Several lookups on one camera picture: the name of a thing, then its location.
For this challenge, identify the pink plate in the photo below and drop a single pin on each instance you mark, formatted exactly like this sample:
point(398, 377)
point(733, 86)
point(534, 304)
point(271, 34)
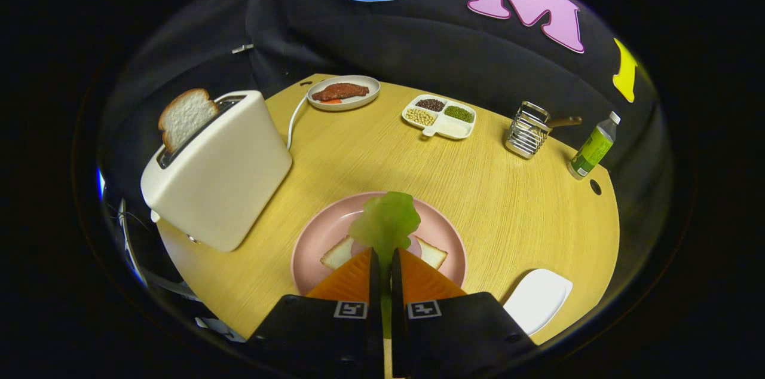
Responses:
point(323, 223)

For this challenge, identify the heap of green beans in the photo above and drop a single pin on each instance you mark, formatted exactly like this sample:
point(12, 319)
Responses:
point(459, 114)

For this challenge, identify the green label bottle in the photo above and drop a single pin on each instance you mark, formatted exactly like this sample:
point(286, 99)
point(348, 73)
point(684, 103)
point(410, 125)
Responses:
point(591, 149)

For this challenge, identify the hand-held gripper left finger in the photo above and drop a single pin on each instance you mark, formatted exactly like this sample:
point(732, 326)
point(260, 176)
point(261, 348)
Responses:
point(375, 319)

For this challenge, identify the toasted bread slice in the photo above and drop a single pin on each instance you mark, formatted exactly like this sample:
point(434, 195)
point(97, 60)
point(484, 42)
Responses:
point(185, 116)

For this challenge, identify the white toaster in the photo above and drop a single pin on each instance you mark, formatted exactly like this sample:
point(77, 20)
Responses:
point(221, 176)

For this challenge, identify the brown meat slice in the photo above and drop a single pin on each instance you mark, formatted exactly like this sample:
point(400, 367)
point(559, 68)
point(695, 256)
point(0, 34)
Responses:
point(340, 91)

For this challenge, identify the white rounded rectangular plate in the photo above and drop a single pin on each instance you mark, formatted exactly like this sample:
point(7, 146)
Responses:
point(538, 301)

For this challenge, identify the white bread slice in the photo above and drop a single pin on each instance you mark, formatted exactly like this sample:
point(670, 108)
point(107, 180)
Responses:
point(337, 253)

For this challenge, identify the white divided dish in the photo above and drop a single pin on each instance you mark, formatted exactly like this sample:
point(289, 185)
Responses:
point(455, 128)

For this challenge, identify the green lettuce leaf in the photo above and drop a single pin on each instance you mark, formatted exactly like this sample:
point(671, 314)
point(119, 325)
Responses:
point(385, 223)

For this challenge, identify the heap of yellow beans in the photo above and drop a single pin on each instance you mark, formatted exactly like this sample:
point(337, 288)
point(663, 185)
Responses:
point(420, 116)

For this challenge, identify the black backdrop cloth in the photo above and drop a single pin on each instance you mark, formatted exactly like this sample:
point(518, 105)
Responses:
point(418, 50)

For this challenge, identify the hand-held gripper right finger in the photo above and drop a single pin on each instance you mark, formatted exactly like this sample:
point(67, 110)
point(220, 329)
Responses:
point(398, 319)

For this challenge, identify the white cloth clip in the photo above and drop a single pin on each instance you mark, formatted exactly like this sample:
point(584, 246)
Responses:
point(242, 48)

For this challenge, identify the white round plate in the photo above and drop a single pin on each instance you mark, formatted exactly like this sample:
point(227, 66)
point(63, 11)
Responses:
point(364, 80)

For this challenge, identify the heap of dark beans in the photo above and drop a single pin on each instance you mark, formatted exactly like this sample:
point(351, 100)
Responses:
point(430, 104)

